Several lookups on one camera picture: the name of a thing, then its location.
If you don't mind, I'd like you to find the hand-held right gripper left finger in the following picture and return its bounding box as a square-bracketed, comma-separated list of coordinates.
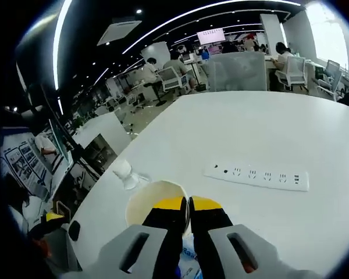
[98, 196, 190, 279]

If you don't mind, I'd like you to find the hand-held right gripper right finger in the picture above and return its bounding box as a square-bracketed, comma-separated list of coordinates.
[189, 196, 282, 279]

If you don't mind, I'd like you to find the blue and white plastic bag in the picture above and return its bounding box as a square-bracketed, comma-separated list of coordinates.
[177, 235, 204, 279]

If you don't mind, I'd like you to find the white paper cup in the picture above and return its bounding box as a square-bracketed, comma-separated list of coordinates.
[124, 180, 190, 237]

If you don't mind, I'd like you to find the clear plastic water bottle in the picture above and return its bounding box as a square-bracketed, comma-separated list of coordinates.
[112, 159, 149, 190]

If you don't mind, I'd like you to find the black small device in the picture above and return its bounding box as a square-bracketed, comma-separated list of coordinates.
[68, 220, 81, 242]

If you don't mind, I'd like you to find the white built-in power strip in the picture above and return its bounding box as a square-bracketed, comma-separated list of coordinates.
[203, 162, 309, 192]

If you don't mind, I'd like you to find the blue and white poster board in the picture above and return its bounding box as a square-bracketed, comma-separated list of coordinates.
[0, 130, 54, 198]

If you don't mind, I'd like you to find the white table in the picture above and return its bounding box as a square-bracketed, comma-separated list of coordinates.
[60, 90, 349, 279]

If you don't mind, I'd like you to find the white side desk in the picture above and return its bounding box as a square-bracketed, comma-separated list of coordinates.
[72, 112, 132, 163]

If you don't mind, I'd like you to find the white office chair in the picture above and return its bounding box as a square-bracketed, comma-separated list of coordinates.
[275, 55, 306, 88]
[158, 66, 190, 94]

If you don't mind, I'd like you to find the grey desk partition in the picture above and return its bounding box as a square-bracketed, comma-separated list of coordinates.
[209, 53, 267, 91]

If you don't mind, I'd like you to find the ceiling air vent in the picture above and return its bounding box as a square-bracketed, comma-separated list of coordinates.
[97, 19, 143, 47]

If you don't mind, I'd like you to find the window with blinds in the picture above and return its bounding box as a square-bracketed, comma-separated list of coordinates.
[305, 2, 349, 70]

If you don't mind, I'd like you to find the wall screen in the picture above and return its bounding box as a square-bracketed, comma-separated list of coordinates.
[197, 28, 226, 46]

